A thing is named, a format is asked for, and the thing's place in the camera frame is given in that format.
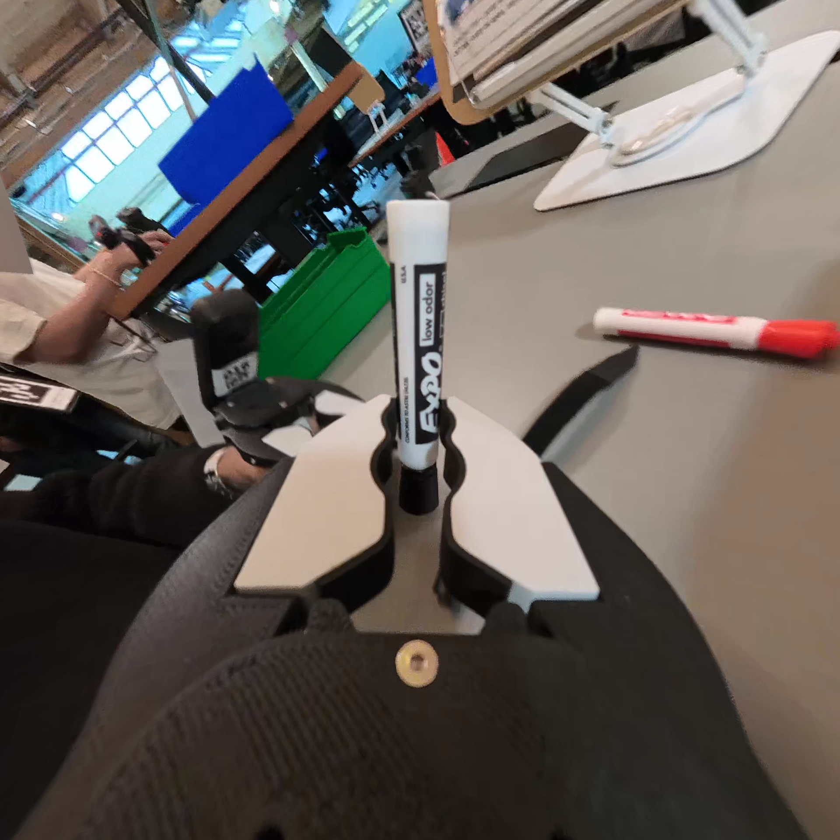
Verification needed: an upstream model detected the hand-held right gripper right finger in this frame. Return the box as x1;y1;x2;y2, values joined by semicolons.
448;398;602;606

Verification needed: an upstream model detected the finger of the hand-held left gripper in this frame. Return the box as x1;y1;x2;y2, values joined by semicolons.
312;387;367;421

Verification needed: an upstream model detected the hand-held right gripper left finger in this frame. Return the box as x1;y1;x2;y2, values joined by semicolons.
233;394;396;596

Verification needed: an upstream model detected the black dry erase marker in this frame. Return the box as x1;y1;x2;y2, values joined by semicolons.
385;199;454;516

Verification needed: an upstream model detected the black velcro strap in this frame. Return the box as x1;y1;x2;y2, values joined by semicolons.
521;345;641;458

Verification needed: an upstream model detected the red dry erase marker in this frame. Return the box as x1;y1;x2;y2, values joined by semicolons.
592;306;840;361

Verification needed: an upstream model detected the person's left forearm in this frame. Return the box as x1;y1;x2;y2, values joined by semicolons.
26;445;227;549

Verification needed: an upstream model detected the person's left hand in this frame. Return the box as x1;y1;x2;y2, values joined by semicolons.
217;448;278;493

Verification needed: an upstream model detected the green plastic bin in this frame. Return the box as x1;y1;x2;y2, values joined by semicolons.
257;226;393;382

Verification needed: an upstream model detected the silver wrist watch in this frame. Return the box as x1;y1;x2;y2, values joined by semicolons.
202;448;238;501

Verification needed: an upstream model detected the wooden edged desk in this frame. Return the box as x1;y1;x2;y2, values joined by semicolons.
108;61;368;319

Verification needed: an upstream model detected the blue plastic bin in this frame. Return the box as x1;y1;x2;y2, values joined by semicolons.
157;56;295;204

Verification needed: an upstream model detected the framed fiducial tag board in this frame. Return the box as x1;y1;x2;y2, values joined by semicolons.
0;374;80;414

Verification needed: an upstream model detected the person's black knit clothing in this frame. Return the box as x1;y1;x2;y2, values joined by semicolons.
0;512;224;840

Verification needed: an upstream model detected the white metal stand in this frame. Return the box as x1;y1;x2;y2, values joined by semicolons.
533;0;840;212

